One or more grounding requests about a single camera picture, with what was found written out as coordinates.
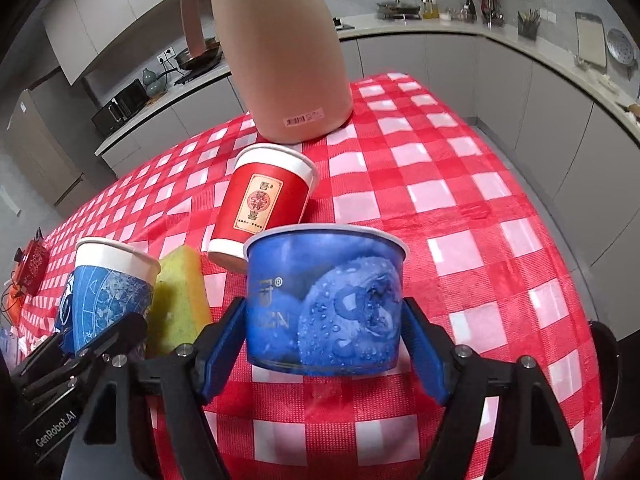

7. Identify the pink thermos jug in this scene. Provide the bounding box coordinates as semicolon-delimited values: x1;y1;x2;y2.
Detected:
180;0;354;144

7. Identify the dark glass bottle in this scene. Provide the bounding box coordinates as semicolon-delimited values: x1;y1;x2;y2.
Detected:
464;0;477;23

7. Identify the small red kettle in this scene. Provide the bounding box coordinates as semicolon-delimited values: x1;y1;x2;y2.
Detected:
13;228;50;296

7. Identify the yellow green sponge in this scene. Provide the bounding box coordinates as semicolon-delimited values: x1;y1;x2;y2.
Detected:
145;245;213;359

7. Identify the blue white paper cup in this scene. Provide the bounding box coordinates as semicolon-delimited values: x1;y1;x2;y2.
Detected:
70;237;162;351

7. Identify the black trash bin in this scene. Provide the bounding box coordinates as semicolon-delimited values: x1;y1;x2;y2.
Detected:
588;320;620;426

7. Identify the orange mesh bag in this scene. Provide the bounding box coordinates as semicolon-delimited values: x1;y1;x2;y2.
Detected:
1;282;26;326

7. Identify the red checkered tablecloth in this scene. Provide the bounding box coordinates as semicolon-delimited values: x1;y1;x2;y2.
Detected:
18;73;602;479

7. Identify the utensil holder cup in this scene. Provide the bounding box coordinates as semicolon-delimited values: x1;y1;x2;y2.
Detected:
516;9;541;41

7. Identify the black microwave oven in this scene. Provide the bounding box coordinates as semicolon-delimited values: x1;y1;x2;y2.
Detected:
92;79;150;139

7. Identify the round metal steamer tray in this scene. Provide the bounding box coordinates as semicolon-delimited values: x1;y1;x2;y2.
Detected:
606;28;636;67

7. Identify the gas stove top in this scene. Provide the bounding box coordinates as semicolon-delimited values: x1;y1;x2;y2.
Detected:
333;18;355;32

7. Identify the black wok on stove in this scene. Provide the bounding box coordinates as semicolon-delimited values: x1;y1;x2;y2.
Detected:
176;38;222;72

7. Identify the white cutting board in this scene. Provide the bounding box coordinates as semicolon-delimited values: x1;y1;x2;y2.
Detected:
575;12;608;70

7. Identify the grey refrigerator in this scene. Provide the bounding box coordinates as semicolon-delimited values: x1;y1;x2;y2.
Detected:
3;68;116;216

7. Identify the blue Pepsi can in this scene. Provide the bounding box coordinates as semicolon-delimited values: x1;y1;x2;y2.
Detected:
54;272;75;353

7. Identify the teal ceramic vase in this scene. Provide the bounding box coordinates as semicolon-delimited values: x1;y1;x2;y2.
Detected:
142;68;167;98

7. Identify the steel pan on counter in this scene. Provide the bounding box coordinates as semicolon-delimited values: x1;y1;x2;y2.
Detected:
376;0;421;21

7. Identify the red paper cup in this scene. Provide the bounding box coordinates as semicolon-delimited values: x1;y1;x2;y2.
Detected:
207;143;319;274

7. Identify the blue blueberry paper bowl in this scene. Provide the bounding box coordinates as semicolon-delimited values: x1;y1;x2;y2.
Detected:
244;223;408;377

